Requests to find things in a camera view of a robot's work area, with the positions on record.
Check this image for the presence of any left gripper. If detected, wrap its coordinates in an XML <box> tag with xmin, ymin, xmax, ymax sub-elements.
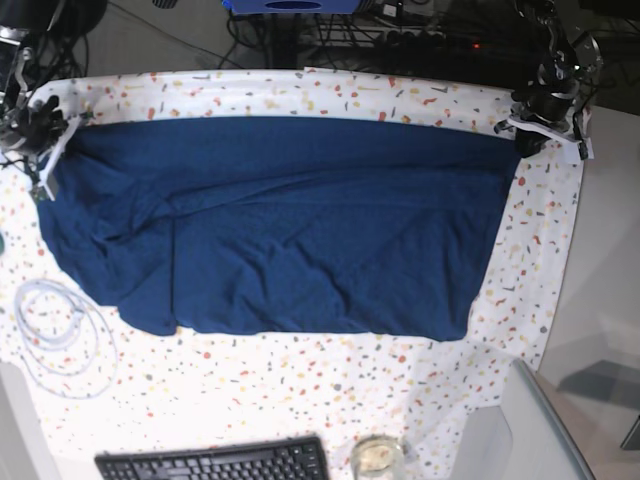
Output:
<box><xmin>494</xmin><ymin>82</ymin><xmax>594</xmax><ymax>161</ymax></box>

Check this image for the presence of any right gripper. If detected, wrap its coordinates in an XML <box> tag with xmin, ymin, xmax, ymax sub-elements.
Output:
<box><xmin>4</xmin><ymin>95</ymin><xmax>93</xmax><ymax>203</ymax></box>

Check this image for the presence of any dark blue t-shirt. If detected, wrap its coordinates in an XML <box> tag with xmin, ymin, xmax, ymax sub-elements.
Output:
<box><xmin>37</xmin><ymin>117</ymin><xmax>520</xmax><ymax>341</ymax></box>

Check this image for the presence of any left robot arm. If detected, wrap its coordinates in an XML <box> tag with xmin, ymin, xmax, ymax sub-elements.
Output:
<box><xmin>494</xmin><ymin>1</ymin><xmax>603</xmax><ymax>165</ymax></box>

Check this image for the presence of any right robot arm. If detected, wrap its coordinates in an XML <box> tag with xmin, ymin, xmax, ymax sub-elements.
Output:
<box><xmin>1</xmin><ymin>1</ymin><xmax>107</xmax><ymax>203</ymax></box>

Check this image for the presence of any blue box with hole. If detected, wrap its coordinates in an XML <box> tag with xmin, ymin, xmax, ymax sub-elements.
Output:
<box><xmin>222</xmin><ymin>0</ymin><xmax>368</xmax><ymax>15</ymax></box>

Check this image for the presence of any terrazzo patterned table cloth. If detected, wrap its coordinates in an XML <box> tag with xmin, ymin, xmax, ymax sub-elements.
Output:
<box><xmin>1</xmin><ymin>69</ymin><xmax>583</xmax><ymax>479</ymax></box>

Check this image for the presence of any grey monitor edge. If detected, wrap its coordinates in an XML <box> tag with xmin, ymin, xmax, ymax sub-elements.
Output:
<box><xmin>500</xmin><ymin>360</ymin><xmax>595</xmax><ymax>480</ymax></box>

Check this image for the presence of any clear glass jar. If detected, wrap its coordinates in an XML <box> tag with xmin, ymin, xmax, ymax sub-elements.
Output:
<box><xmin>351</xmin><ymin>435</ymin><xmax>406</xmax><ymax>480</ymax></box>

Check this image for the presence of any black computer keyboard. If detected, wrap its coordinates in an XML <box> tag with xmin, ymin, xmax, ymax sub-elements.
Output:
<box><xmin>94</xmin><ymin>436</ymin><xmax>330</xmax><ymax>480</ymax></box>

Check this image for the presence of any coiled white cable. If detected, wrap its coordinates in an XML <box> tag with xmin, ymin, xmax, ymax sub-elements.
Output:
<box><xmin>13</xmin><ymin>278</ymin><xmax>120</xmax><ymax>401</ymax></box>

